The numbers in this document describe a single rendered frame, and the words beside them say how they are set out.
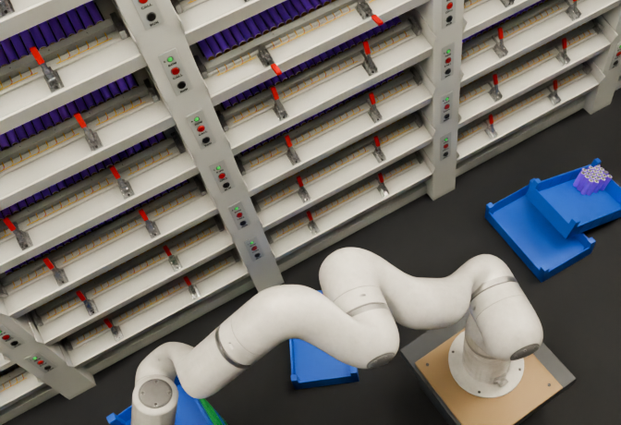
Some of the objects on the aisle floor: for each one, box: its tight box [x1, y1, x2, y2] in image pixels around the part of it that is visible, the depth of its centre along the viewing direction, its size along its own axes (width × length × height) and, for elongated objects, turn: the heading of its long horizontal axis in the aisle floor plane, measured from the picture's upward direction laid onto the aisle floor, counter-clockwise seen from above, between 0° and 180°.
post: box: [416, 0, 466, 200], centre depth 171 cm, size 20×9×176 cm, turn 34°
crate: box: [289, 290, 359, 390], centre depth 209 cm, size 30×20×8 cm
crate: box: [484, 178, 596, 283], centre depth 218 cm, size 30×20×8 cm
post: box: [96, 0, 285, 292], centre depth 160 cm, size 20×9×176 cm, turn 34°
